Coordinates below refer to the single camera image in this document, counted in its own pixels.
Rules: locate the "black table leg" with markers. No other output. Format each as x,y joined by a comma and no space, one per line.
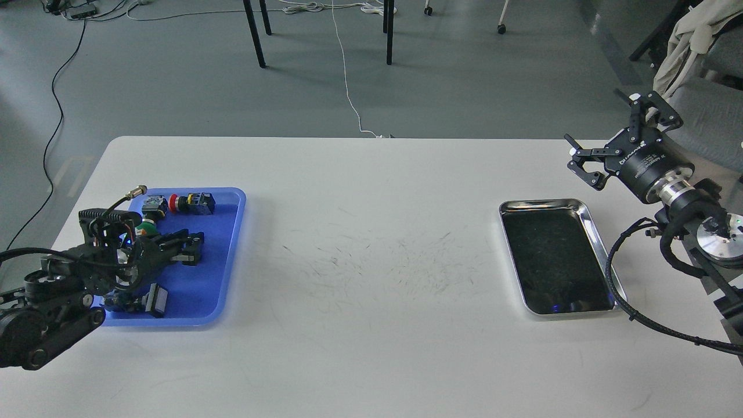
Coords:
388,27
252,23

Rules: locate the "grey chair with beige cloth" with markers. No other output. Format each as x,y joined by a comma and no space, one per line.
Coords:
703,47

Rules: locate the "red button blue switch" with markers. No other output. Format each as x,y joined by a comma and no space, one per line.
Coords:
202,204

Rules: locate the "black white relay block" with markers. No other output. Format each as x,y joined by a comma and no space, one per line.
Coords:
155,300

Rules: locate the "black table leg left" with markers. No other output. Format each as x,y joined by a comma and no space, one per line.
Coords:
252,23

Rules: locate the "blue plastic tray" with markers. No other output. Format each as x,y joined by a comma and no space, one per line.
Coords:
196,293

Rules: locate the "yellow button switch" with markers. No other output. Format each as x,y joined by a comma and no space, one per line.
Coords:
122,301

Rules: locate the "silver metal tray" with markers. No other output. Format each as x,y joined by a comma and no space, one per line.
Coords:
558,257

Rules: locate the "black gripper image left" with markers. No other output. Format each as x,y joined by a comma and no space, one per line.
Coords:
152,254

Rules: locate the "green button switch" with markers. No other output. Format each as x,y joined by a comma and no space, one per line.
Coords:
153,210

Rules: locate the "black table leg right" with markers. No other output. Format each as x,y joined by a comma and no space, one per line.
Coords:
388,27

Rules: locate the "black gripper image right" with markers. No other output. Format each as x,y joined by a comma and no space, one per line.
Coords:
649,162

